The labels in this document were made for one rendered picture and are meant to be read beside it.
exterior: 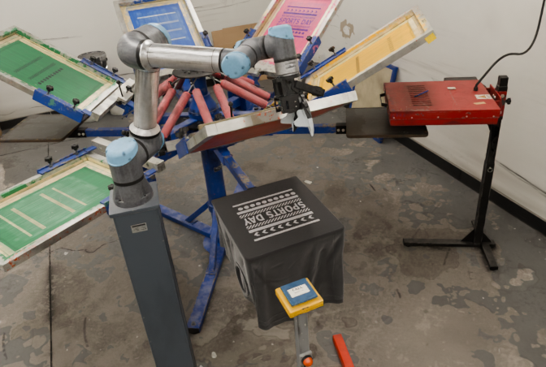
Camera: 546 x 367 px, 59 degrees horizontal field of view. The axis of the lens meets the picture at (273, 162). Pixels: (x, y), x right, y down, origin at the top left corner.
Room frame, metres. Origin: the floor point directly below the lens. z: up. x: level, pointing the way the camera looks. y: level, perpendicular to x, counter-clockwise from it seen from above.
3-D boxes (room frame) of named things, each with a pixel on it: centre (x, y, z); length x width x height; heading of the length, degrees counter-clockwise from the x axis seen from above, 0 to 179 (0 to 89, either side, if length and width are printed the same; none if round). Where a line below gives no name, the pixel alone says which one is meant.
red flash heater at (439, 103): (2.57, -1.00, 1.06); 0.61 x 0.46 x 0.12; 80
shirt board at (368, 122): (2.70, -0.26, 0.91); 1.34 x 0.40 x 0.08; 80
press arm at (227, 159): (2.23, 0.19, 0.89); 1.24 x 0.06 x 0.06; 20
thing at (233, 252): (1.71, 0.19, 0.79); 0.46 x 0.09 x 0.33; 20
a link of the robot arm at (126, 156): (1.60, 0.55, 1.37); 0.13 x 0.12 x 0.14; 159
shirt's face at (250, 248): (1.76, 0.01, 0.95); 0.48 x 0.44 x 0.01; 20
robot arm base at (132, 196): (1.59, 0.55, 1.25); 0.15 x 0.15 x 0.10
